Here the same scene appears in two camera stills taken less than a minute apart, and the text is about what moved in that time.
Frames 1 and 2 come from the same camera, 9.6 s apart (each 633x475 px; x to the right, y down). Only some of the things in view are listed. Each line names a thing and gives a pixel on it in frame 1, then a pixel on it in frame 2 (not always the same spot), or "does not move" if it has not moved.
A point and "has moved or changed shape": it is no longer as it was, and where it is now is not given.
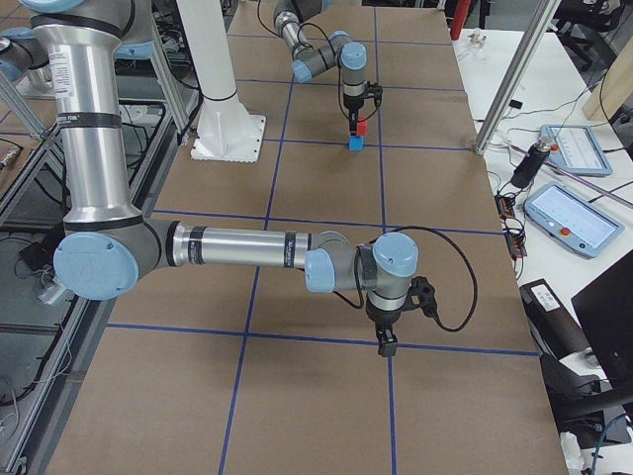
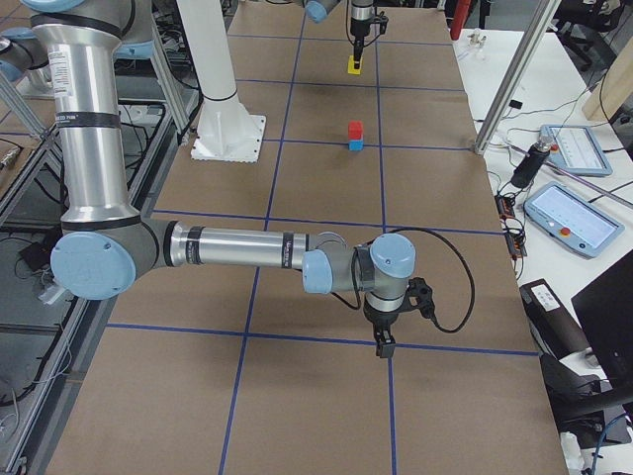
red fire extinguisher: [460, 16] does not move
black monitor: [605, 307] does not move
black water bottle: [530, 164] does not move
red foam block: [361, 127] has moved or changed shape
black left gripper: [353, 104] -> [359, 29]
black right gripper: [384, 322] does not move
